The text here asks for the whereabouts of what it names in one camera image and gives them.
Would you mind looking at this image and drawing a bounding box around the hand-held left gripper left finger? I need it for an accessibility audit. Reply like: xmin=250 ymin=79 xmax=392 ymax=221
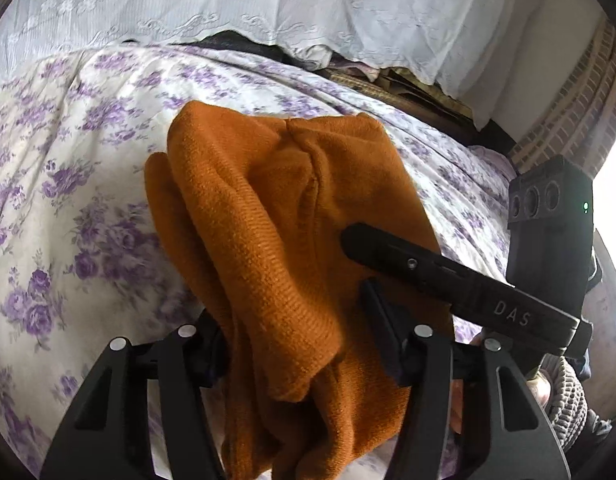
xmin=40 ymin=310 xmax=230 ymax=480

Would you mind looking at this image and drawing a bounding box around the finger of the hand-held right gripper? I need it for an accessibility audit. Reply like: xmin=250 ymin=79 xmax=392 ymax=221
xmin=340 ymin=222 xmax=583 ymax=356

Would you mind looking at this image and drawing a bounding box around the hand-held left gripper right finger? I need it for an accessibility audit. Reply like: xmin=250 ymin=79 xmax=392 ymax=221
xmin=358 ymin=279 xmax=571 ymax=480

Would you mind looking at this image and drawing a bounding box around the orange knit cardigan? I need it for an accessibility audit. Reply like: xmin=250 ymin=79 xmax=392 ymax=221
xmin=144 ymin=100 xmax=456 ymax=480

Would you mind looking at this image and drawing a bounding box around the person's right forearm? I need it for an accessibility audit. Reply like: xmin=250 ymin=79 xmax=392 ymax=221
xmin=535 ymin=355 xmax=591 ymax=423

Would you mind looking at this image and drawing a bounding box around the person's right hand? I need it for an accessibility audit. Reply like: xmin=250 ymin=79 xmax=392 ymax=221
xmin=525 ymin=372 xmax=554 ymax=406

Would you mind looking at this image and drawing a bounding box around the pile of folded fabrics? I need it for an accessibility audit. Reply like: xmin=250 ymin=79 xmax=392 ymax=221
xmin=123 ymin=30 xmax=489 ymax=132

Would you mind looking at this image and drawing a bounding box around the purple floral bedsheet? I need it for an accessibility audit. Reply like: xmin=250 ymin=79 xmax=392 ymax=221
xmin=0 ymin=42 xmax=520 ymax=480

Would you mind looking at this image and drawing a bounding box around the white lace cover cloth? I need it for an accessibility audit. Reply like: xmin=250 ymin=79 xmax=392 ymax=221
xmin=0 ymin=0 xmax=605 ymax=131

